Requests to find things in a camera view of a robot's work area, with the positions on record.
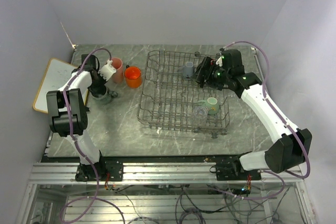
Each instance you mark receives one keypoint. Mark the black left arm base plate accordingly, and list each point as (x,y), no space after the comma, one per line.
(107,169)

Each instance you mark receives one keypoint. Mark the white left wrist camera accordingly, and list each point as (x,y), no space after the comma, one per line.
(107,71)

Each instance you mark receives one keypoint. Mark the mint green ceramic mug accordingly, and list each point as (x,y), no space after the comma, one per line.
(211,104)

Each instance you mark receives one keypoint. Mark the black glossy mug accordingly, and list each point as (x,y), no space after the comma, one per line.
(206,63)

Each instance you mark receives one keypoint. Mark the clear glass cup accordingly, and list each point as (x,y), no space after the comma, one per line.
(199,115)

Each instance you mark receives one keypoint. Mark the light blue printed mug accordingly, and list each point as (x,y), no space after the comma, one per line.
(187,70)

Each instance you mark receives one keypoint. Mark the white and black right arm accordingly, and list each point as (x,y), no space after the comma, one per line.
(290,143)

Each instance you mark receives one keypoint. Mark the aluminium mounting rail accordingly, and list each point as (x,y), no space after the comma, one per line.
(132,174)

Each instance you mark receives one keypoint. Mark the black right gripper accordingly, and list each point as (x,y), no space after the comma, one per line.
(209,81)

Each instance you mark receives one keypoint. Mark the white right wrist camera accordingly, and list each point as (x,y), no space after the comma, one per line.
(219,61)

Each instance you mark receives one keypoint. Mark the yellow framed whiteboard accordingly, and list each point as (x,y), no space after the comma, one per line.
(56,76)

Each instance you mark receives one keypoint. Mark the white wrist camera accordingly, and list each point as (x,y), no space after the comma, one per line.
(219,61)
(107,71)

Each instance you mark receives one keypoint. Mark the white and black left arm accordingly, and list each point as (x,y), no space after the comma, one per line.
(67,112)

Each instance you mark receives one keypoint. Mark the grey wire dish rack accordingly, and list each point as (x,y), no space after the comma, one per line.
(167,99)

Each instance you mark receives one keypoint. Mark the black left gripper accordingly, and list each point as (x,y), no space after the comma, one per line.
(94,89)

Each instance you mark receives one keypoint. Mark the pink plastic cup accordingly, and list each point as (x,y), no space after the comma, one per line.
(118,65)

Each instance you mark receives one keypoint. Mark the orange mug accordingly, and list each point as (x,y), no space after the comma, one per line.
(132,76)

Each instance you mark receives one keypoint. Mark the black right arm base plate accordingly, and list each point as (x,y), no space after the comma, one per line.
(232,171)

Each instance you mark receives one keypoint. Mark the dark grey glazed mug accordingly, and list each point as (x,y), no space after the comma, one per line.
(104,95)

